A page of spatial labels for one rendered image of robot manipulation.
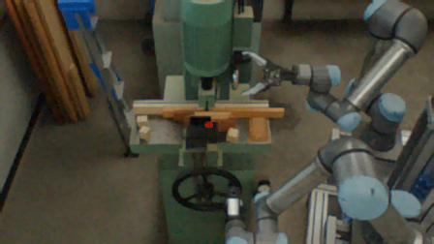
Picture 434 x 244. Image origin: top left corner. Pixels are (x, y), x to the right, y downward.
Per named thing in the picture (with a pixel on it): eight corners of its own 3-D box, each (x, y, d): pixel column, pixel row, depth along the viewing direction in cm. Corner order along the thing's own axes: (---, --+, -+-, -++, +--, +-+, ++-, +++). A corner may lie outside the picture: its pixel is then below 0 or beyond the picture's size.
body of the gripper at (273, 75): (264, 65, 142) (299, 65, 142) (262, 63, 150) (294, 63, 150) (263, 86, 143) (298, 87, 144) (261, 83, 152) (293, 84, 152)
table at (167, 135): (127, 170, 169) (125, 161, 165) (136, 118, 190) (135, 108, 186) (273, 169, 170) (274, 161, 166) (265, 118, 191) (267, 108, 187)
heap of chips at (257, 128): (248, 141, 173) (249, 136, 170) (246, 118, 183) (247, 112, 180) (269, 141, 173) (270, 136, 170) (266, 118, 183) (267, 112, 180)
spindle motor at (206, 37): (183, 77, 156) (179, 4, 134) (185, 50, 168) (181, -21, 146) (230, 77, 156) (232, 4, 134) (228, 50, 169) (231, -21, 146)
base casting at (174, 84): (157, 171, 185) (155, 158, 179) (167, 88, 225) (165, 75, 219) (256, 170, 186) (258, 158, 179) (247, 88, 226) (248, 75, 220)
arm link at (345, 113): (445, 33, 144) (350, 137, 150) (418, 18, 150) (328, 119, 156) (444, 16, 134) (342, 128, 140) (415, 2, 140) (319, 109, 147)
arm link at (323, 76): (337, 92, 149) (343, 74, 143) (307, 92, 148) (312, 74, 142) (332, 78, 154) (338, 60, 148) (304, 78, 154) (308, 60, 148)
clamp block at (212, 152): (182, 166, 167) (181, 151, 161) (183, 140, 177) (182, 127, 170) (218, 166, 168) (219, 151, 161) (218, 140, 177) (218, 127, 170)
